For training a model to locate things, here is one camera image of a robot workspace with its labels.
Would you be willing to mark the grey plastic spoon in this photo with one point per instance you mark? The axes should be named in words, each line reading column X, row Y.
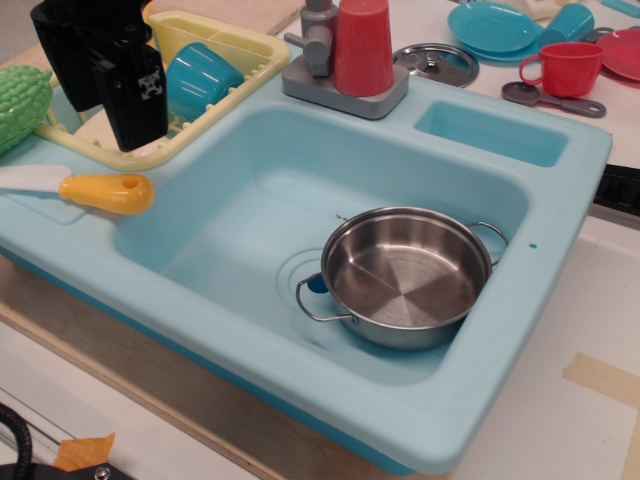
column 528, row 95

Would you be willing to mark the blue plastic plate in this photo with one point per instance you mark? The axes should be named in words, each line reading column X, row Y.
column 494, row 31

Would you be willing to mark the light blue toy sink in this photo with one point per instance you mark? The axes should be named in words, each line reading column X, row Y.
column 223, row 268

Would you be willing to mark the steel pot lid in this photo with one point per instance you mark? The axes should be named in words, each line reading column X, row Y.
column 442, row 63

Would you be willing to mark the stainless steel pot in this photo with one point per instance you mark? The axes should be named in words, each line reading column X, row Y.
column 400, row 278

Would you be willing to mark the white knife yellow handle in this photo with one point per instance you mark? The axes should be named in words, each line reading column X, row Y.
column 124, row 194

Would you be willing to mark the blue cup in rack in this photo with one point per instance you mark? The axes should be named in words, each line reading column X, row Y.
column 197, row 77

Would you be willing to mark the orange tape piece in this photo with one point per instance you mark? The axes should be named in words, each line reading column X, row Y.
column 76, row 454

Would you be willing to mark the beige masking tape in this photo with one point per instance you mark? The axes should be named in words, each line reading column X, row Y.
column 614, row 383

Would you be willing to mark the green toy vegetable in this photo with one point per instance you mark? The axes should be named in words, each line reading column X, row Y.
column 26, row 95

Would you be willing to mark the red plastic plate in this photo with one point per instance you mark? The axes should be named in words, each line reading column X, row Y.
column 621, row 52

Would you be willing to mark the black object right edge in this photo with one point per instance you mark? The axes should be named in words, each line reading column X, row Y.
column 619, row 189

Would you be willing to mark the blue plastic cup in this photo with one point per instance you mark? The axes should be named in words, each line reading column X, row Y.
column 573, row 23

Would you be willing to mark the yellow dish rack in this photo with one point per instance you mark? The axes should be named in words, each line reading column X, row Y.
column 257, row 56

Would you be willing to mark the red plastic cup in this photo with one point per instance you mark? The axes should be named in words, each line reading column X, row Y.
column 363, row 65

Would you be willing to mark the grey toy faucet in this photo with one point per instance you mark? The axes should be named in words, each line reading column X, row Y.
column 310, row 76

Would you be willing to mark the white plate in rack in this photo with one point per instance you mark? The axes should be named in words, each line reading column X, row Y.
column 97, row 130

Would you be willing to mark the red mug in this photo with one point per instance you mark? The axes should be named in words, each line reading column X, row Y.
column 568, row 69

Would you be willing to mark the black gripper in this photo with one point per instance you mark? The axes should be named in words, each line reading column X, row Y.
column 100, row 54

